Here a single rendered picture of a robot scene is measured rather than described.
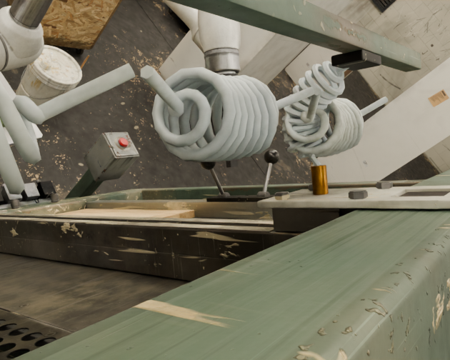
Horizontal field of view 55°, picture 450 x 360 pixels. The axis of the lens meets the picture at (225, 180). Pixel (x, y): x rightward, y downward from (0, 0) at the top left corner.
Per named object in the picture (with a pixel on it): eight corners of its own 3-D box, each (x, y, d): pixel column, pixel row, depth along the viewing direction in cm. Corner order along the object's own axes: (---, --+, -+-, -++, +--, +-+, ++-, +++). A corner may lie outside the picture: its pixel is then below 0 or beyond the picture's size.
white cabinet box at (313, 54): (296, 68, 631) (334, 31, 591) (321, 98, 624) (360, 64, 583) (283, 69, 595) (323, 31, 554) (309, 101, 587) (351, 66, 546)
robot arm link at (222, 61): (218, 58, 117) (221, 80, 117) (196, 54, 110) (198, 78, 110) (246, 51, 111) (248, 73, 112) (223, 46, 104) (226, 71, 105)
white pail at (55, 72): (44, 84, 288) (74, 33, 261) (68, 119, 284) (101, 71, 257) (-1, 88, 262) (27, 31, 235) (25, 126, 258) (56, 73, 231)
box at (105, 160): (106, 156, 182) (128, 131, 172) (118, 180, 179) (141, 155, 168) (81, 158, 173) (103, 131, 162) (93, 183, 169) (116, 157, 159)
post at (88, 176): (36, 244, 221) (103, 163, 179) (40, 254, 220) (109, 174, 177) (24, 246, 217) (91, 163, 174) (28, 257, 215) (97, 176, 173)
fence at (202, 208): (99, 211, 147) (98, 200, 147) (378, 217, 88) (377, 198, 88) (87, 213, 143) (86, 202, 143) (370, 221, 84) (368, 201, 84)
